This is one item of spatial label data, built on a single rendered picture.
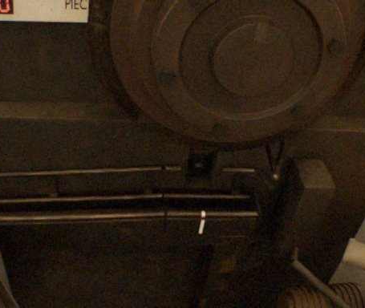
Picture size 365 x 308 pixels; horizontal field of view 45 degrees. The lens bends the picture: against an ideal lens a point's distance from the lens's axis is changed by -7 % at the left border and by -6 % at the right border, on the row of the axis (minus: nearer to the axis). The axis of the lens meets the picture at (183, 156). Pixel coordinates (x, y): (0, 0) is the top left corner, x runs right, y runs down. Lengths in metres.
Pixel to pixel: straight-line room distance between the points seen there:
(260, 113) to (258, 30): 0.15
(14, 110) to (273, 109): 0.51
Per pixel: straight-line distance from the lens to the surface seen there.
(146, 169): 0.97
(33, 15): 0.86
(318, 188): 0.97
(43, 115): 0.93
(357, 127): 1.06
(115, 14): 0.68
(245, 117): 0.71
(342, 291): 1.16
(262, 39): 0.63
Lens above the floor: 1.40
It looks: 39 degrees down
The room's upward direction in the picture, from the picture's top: 9 degrees clockwise
